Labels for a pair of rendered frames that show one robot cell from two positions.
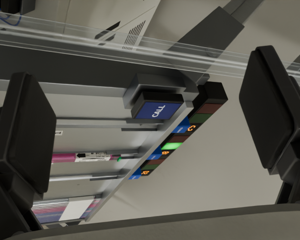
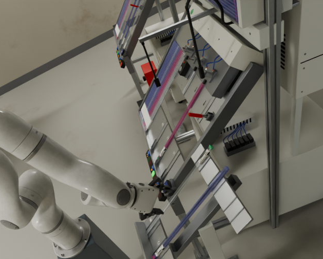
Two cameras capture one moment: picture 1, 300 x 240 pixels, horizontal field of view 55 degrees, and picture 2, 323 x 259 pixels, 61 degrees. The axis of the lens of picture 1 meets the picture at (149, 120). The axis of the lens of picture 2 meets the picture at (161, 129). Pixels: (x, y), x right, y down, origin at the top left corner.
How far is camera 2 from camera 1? 0.94 m
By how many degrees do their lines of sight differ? 5
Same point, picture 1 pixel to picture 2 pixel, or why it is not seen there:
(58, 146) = (170, 147)
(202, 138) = (144, 169)
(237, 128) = not seen: hidden behind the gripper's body
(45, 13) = (220, 154)
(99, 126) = (170, 164)
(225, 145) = (134, 179)
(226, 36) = (175, 209)
